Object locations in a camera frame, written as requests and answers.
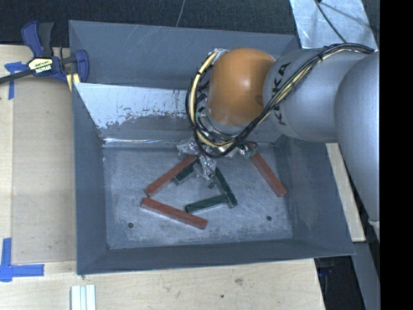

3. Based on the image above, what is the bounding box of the dark green flat block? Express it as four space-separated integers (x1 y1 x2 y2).
184 194 230 214
172 162 200 186
214 167 239 209

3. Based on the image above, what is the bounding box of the red-brown flat block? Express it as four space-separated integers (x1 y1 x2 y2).
249 151 288 198
139 196 208 231
143 154 199 198

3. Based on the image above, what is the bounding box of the grey metal bin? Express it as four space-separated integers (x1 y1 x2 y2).
67 19 356 276

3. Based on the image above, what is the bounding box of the pale wood flat board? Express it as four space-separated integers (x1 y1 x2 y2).
11 76 79 265

